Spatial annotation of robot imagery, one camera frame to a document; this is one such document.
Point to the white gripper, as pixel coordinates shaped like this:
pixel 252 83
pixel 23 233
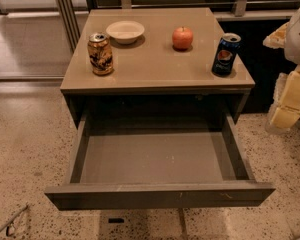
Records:
pixel 299 39

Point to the blue pepsi can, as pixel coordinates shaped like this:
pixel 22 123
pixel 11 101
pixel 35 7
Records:
pixel 227 49

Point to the gold crumpled drink can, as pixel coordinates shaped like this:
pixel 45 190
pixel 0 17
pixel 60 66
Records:
pixel 100 54

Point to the open grey top drawer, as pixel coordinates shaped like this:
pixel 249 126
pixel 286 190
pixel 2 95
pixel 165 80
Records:
pixel 158 162

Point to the red apple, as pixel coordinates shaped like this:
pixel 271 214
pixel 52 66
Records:
pixel 182 38

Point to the grey cabinet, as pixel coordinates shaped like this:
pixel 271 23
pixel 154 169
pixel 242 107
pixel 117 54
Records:
pixel 152 65

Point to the white bowl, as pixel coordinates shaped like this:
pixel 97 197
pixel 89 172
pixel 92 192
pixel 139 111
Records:
pixel 125 32

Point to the small black floor object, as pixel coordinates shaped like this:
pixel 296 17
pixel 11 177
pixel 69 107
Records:
pixel 116 220

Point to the metal rod on floor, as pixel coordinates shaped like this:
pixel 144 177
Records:
pixel 12 218

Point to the metal window frame rail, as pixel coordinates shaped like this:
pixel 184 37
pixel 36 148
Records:
pixel 66 11

